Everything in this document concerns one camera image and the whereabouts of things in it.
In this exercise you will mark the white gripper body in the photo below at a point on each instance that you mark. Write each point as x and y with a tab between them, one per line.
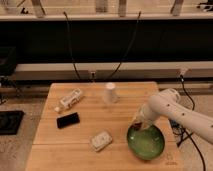
145	116

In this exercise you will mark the dark red pepper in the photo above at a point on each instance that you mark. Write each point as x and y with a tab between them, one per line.
137	126

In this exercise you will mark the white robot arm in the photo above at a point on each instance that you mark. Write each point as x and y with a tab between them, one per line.
166	103

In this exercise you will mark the green ceramic bowl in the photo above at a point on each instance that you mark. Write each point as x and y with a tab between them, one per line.
146	144

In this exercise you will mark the white paper cup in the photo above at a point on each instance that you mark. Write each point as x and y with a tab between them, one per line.
109	95

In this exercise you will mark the white rectangular soap box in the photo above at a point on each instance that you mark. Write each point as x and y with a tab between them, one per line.
100	141

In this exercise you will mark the wooden table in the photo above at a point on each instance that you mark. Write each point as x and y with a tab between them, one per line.
69	149

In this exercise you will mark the clear plastic water bottle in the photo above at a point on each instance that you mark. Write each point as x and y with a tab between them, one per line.
69	100

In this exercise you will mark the black smartphone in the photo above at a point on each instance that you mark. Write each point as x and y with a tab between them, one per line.
67	120

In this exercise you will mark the black floor mat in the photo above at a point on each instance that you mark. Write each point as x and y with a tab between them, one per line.
10	122

